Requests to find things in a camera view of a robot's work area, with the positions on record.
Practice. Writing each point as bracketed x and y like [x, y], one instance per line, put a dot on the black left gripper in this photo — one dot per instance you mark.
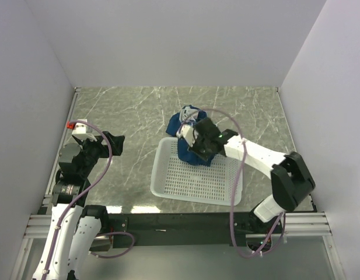
[104, 147]

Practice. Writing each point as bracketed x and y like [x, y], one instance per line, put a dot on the white perforated plastic basket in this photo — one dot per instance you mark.
[175, 179]

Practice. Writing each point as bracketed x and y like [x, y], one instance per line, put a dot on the aluminium frame rail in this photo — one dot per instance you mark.
[297, 223]

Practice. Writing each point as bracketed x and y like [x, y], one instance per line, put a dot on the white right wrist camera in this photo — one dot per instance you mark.
[188, 133]

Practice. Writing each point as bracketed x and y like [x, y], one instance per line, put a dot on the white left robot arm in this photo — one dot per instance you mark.
[74, 225]

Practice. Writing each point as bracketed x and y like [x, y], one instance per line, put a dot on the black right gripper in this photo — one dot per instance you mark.
[205, 156]

